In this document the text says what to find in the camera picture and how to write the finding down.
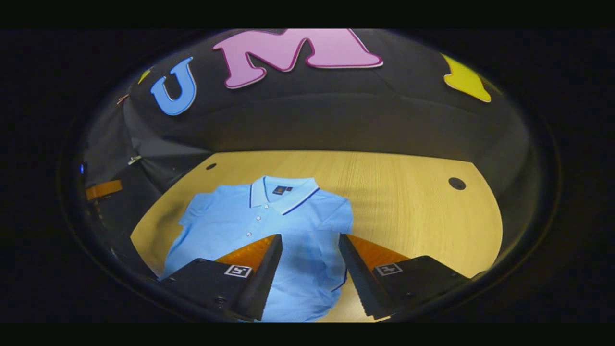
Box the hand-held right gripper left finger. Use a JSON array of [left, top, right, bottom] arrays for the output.
[[159, 234, 283, 321]]

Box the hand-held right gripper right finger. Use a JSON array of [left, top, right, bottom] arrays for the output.
[[339, 234, 474, 319]]

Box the light blue T-shirt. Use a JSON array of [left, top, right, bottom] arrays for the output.
[[161, 176, 354, 323]]

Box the black backdrop cloth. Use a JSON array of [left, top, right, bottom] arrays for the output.
[[82, 29, 534, 205]]

